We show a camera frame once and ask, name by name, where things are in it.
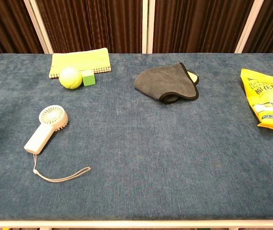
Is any white table frame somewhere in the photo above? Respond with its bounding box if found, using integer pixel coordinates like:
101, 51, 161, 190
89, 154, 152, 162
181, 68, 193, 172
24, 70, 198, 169
0, 219, 273, 229

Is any yellow marshmallow snack bag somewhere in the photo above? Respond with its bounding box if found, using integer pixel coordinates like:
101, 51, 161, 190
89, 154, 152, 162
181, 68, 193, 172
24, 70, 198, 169
240, 68, 273, 134

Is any green cube block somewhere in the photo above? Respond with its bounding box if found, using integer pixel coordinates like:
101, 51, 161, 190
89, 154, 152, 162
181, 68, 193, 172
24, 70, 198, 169
81, 69, 96, 87

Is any small white handheld fan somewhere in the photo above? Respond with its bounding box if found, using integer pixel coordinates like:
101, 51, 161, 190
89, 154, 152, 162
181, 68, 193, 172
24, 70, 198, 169
23, 104, 91, 184

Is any white partition frame post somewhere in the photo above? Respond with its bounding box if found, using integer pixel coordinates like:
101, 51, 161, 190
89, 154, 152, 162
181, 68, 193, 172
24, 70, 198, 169
234, 0, 264, 54
142, 0, 154, 54
23, 0, 54, 54

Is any yellow spiral notebook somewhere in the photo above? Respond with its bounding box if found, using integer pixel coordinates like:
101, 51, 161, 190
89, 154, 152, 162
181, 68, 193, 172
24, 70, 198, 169
48, 47, 112, 79

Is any grey microfibre cloth black trim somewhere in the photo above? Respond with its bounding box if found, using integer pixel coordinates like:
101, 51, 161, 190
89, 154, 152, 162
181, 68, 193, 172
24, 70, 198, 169
134, 62, 200, 105

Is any blue table mat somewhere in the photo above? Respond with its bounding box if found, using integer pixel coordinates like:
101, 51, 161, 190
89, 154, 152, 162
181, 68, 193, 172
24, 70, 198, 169
0, 52, 273, 221

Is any yellow-green tennis ball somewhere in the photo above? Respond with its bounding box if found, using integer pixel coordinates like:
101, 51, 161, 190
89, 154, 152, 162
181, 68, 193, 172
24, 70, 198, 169
58, 67, 83, 90

